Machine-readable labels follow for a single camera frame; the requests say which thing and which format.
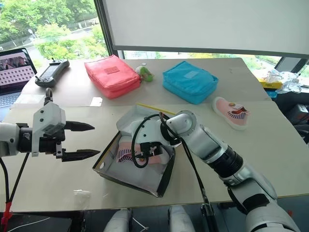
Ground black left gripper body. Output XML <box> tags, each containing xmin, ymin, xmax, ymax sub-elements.
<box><xmin>38</xmin><ymin>122</ymin><xmax>67</xmax><ymax>159</ymax></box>

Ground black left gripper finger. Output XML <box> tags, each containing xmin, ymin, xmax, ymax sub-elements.
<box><xmin>65</xmin><ymin>120</ymin><xmax>96</xmax><ymax>132</ymax></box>
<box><xmin>61</xmin><ymin>148</ymin><xmax>101</xmax><ymax>162</ymax></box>

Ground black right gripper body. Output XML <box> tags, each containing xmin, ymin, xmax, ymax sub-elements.
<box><xmin>140</xmin><ymin>141</ymin><xmax>164</xmax><ymax>158</ymax></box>

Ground pink striped shoe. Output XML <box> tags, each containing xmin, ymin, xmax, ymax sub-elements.
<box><xmin>211</xmin><ymin>96</ymin><xmax>251</xmax><ymax>131</ymax></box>
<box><xmin>115</xmin><ymin>141</ymin><xmax>170</xmax><ymax>168</ymax></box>

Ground cardboard shoebox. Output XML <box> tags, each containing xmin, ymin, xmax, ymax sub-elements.
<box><xmin>92</xmin><ymin>103</ymin><xmax>177</xmax><ymax>199</ymax></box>

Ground open laptop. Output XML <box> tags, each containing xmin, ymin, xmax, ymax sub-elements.
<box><xmin>0</xmin><ymin>47</ymin><xmax>38</xmax><ymax>110</ymax></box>

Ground small clear plastic bag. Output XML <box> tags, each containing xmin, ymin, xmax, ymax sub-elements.
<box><xmin>73</xmin><ymin>189</ymin><xmax>92</xmax><ymax>206</ymax></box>

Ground black handheld remote controller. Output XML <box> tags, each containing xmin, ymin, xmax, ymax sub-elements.
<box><xmin>34</xmin><ymin>57</ymin><xmax>70</xmax><ymax>88</ymax></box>

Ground red fabric pouch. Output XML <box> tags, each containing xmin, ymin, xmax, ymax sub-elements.
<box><xmin>84</xmin><ymin>54</ymin><xmax>141</xmax><ymax>100</ymax></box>

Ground green plush toy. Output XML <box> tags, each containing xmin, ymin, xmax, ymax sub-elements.
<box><xmin>135</xmin><ymin>65</ymin><xmax>155</xmax><ymax>83</ymax></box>

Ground grey rounded robot leg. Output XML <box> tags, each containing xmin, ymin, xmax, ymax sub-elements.
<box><xmin>168</xmin><ymin>205</ymin><xmax>194</xmax><ymax>232</ymax></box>
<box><xmin>103</xmin><ymin>207</ymin><xmax>133</xmax><ymax>232</ymax></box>

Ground blue fabric pouch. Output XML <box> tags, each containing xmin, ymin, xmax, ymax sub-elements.
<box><xmin>162</xmin><ymin>60</ymin><xmax>220</xmax><ymax>105</ymax></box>

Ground red tape wrap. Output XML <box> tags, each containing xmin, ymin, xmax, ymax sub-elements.
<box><xmin>3</xmin><ymin>201</ymin><xmax>13</xmax><ymax>221</ymax></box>

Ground yellow flat box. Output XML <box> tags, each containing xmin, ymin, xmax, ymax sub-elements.
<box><xmin>256</xmin><ymin>77</ymin><xmax>283</xmax><ymax>90</ymax></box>

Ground white roller blind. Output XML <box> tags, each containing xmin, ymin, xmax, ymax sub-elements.
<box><xmin>101</xmin><ymin>0</ymin><xmax>309</xmax><ymax>57</ymax></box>

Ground black chair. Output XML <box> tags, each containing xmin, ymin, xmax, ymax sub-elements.
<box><xmin>284</xmin><ymin>103</ymin><xmax>309</xmax><ymax>145</ymax></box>

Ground crumpled clear plastic bags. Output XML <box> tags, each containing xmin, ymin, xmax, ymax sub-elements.
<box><xmin>265</xmin><ymin>69</ymin><xmax>304</xmax><ymax>94</ymax></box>

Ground dark monitor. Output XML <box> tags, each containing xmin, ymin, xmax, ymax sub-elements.
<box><xmin>274</xmin><ymin>56</ymin><xmax>303</xmax><ymax>73</ymax></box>

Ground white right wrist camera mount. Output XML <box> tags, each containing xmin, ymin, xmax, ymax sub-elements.
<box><xmin>131</xmin><ymin>119</ymin><xmax>163</xmax><ymax>146</ymax></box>

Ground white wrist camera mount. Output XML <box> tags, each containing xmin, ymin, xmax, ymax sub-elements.
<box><xmin>31</xmin><ymin>101</ymin><xmax>67</xmax><ymax>157</ymax></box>
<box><xmin>131</xmin><ymin>119</ymin><xmax>163</xmax><ymax>146</ymax></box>

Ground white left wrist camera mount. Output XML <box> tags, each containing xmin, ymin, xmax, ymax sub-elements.
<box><xmin>31</xmin><ymin>101</ymin><xmax>67</xmax><ymax>157</ymax></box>

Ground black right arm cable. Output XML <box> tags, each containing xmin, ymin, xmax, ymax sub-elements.
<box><xmin>131</xmin><ymin>112</ymin><xmax>213</xmax><ymax>232</ymax></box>

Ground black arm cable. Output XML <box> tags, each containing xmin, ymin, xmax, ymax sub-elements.
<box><xmin>131</xmin><ymin>112</ymin><xmax>213</xmax><ymax>232</ymax></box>
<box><xmin>0</xmin><ymin>152</ymin><xmax>30</xmax><ymax>219</ymax></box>

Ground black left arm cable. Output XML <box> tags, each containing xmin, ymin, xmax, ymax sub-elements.
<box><xmin>0</xmin><ymin>152</ymin><xmax>30</xmax><ymax>219</ymax></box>

